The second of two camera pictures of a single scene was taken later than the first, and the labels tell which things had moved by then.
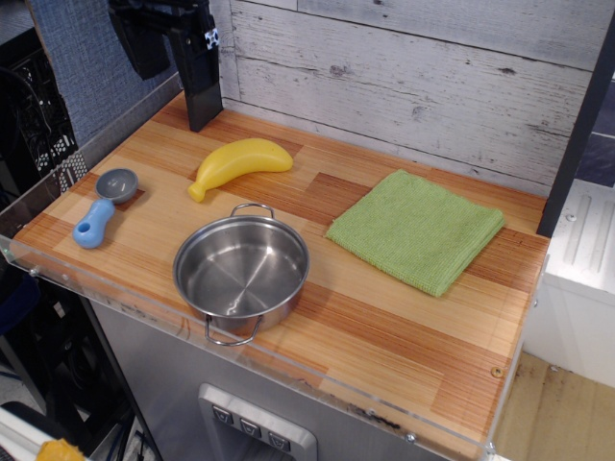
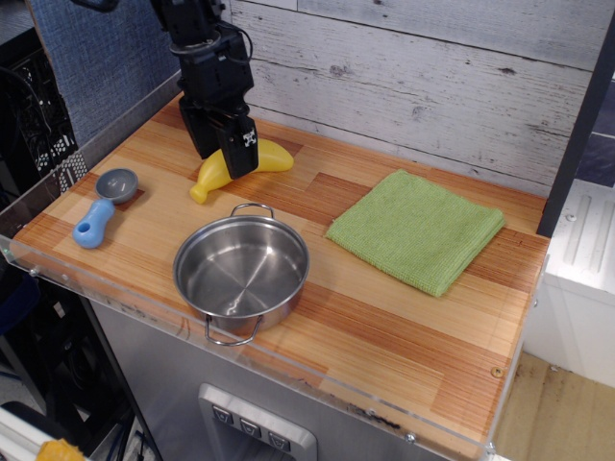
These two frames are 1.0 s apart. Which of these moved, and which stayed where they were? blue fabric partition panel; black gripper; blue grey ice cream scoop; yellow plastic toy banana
Moved: black gripper
Stayed: blue fabric partition panel; yellow plastic toy banana; blue grey ice cream scoop
